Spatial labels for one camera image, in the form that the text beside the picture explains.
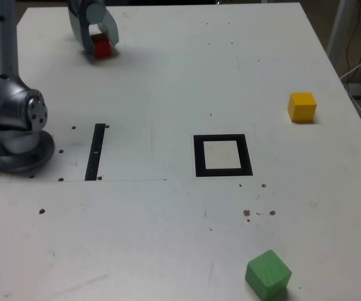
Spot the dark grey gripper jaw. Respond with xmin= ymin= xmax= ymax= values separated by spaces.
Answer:
xmin=67 ymin=0 xmax=95 ymax=59

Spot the red cube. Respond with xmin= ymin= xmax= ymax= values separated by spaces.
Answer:
xmin=89 ymin=33 xmax=112 ymax=60

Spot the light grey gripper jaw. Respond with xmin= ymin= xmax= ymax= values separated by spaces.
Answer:
xmin=85 ymin=1 xmax=121 ymax=46

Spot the black tape strip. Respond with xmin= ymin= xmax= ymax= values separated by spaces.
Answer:
xmin=84 ymin=123 xmax=106 ymax=182

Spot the white cable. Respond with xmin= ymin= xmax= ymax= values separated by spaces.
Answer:
xmin=339 ymin=43 xmax=361 ymax=119

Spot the white post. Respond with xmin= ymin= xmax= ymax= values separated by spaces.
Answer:
xmin=326 ymin=0 xmax=358 ymax=75

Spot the black tape square outline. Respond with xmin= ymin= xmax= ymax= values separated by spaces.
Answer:
xmin=193 ymin=134 xmax=254 ymax=177

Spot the green cube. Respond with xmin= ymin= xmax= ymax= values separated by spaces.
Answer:
xmin=244 ymin=249 xmax=293 ymax=299

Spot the yellow cube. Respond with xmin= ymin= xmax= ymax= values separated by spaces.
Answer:
xmin=287 ymin=92 xmax=318 ymax=123

